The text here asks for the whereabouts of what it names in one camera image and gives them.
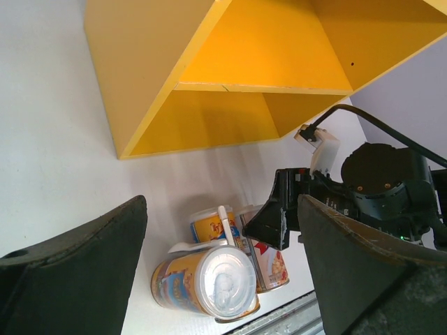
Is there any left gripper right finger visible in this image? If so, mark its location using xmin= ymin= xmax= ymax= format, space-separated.
xmin=298 ymin=195 xmax=446 ymax=334

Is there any yellow wooden shelf cabinet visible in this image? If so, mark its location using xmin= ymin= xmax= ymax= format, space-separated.
xmin=84 ymin=0 xmax=446 ymax=159

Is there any red white labelled can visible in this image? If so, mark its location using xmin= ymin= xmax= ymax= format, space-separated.
xmin=237 ymin=204 xmax=291 ymax=294

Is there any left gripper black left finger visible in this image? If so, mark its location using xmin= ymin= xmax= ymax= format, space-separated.
xmin=1 ymin=195 xmax=147 ymax=334

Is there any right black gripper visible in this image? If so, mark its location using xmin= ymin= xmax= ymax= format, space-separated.
xmin=242 ymin=143 xmax=446 ymax=251

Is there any aluminium mounting rail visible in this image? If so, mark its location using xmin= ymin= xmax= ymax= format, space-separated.
xmin=227 ymin=291 xmax=325 ymax=335

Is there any white lidded yellow can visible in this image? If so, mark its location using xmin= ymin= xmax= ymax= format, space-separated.
xmin=151 ymin=246 xmax=260 ymax=323

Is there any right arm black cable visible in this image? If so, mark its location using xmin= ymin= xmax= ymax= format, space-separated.
xmin=300 ymin=103 xmax=447 ymax=170

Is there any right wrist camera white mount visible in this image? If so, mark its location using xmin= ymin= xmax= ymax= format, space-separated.
xmin=294 ymin=124 xmax=340 ymax=174

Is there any orange can with spoon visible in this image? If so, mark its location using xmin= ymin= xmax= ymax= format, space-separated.
xmin=190 ymin=204 xmax=244 ymax=249

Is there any white plastic spoon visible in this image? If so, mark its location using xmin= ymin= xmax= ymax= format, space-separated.
xmin=168 ymin=205 xmax=238 ymax=253

